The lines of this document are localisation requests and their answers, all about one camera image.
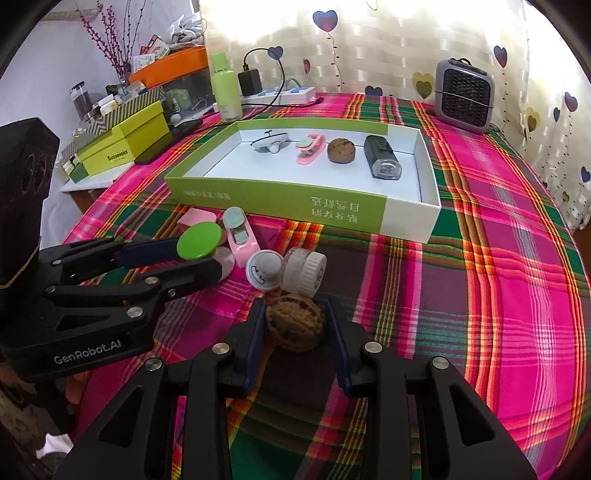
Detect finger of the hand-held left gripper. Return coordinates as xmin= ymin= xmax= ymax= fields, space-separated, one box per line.
xmin=44 ymin=258 xmax=223 ymax=333
xmin=37 ymin=236 xmax=183 ymax=287

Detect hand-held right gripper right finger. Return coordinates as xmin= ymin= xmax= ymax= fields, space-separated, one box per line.
xmin=325 ymin=298 xmax=539 ymax=480

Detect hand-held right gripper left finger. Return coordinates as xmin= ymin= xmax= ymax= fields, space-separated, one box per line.
xmin=53 ymin=298 xmax=269 ymax=480

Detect brown walnut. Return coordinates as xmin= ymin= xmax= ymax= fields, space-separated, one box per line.
xmin=326 ymin=138 xmax=357 ymax=164
xmin=264 ymin=295 xmax=324 ymax=352

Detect green top white base knob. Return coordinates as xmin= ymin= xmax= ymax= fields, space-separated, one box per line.
xmin=177 ymin=222 xmax=236 ymax=282

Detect pink clip with green pad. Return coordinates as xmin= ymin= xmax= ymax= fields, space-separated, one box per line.
xmin=294 ymin=133 xmax=327 ymax=166
xmin=223 ymin=207 xmax=258 ymax=266
xmin=177 ymin=208 xmax=217 ymax=234

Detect white round case with mark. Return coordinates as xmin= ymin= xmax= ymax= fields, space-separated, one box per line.
xmin=246 ymin=249 xmax=283 ymax=291

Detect white ribbed round container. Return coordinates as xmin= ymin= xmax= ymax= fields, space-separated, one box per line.
xmin=281 ymin=247 xmax=328 ymax=297

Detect green white paper box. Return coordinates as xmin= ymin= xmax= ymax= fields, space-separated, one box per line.
xmin=165 ymin=117 xmax=441 ymax=244

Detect black white oval gadget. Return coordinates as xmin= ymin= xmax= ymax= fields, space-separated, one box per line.
xmin=250 ymin=130 xmax=290 ymax=154

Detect black device with clear cap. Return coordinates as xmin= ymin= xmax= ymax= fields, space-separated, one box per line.
xmin=364 ymin=135 xmax=403 ymax=180

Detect dark green white box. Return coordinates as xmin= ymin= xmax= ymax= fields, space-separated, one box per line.
xmin=65 ymin=157 xmax=88 ymax=183

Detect white side shelf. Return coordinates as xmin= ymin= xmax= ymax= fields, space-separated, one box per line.
xmin=59 ymin=171 xmax=121 ymax=192

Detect glass jar with dark lid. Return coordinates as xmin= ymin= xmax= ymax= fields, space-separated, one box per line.
xmin=69 ymin=80 xmax=93 ymax=118

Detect yellow-green cardboard box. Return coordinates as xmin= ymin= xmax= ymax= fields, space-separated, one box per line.
xmin=74 ymin=100 xmax=174 ymax=181

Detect black phone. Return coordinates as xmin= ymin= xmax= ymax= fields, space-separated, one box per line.
xmin=134 ymin=117 xmax=204 ymax=165

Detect chevron patterned box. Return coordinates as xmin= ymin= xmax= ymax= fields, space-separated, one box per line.
xmin=60 ymin=87 xmax=166 ymax=160

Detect pink green plaid tablecloth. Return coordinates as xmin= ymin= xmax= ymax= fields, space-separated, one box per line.
xmin=60 ymin=91 xmax=591 ymax=480

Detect purple dried flower branches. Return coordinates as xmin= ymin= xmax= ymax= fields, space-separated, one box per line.
xmin=78 ymin=2 xmax=139 ymax=86

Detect green lotion bottle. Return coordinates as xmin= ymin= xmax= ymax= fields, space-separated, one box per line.
xmin=211 ymin=52 xmax=243 ymax=122

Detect pile of packets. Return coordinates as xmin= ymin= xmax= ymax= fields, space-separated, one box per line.
xmin=131 ymin=18 xmax=206 ymax=70

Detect clear bin with orange lid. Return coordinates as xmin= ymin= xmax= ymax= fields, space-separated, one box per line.
xmin=128 ymin=45 xmax=218 ymax=116

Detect black charger plug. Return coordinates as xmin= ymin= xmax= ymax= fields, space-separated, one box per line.
xmin=238 ymin=69 xmax=262 ymax=97

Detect white power strip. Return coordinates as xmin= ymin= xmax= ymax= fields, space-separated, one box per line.
xmin=240 ymin=87 xmax=317 ymax=108

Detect grey mini heater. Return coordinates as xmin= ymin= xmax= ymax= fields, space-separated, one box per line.
xmin=435 ymin=58 xmax=496 ymax=134

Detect heart print curtain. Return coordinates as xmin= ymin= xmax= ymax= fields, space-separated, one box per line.
xmin=198 ymin=0 xmax=591 ymax=232

